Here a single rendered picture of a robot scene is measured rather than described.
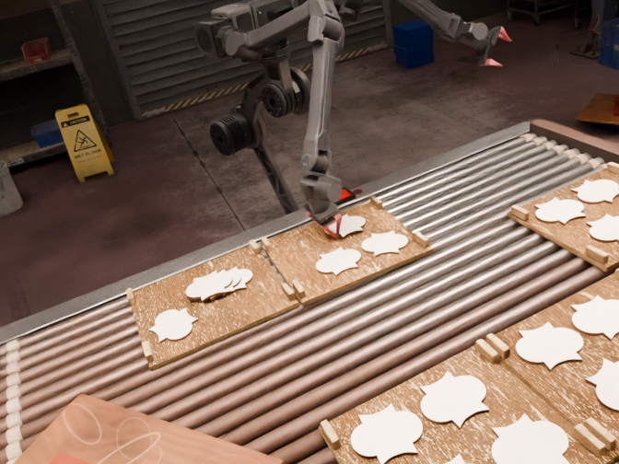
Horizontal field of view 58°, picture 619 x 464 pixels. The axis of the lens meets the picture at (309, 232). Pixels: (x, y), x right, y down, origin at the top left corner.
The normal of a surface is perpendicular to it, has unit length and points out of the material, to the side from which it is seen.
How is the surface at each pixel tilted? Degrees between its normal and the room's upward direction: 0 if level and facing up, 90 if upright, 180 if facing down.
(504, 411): 0
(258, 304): 0
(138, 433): 0
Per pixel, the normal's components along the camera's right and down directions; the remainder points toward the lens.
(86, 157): 0.27, 0.29
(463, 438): -0.17, -0.83
